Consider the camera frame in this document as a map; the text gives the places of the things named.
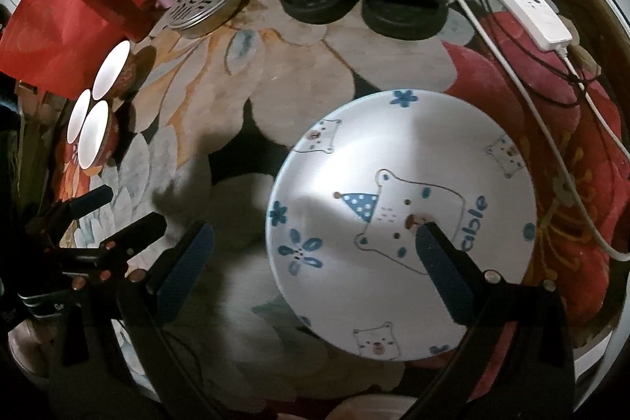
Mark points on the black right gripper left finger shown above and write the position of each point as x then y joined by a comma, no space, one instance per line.
174,274

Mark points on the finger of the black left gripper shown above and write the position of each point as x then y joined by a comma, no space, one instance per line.
136,237
63,213

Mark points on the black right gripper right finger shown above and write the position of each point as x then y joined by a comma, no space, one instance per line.
462,285

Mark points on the white bear pattern plate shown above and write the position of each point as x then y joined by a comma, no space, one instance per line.
347,202

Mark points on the small white bowl red outside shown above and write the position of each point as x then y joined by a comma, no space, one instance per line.
78,115

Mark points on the red paper bag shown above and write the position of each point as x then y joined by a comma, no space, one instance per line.
59,45

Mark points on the red cylindrical cup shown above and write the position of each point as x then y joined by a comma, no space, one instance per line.
124,14

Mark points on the round metal perforated tin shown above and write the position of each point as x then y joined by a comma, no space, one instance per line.
196,18

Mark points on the white power strip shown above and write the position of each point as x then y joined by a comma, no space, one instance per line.
541,23

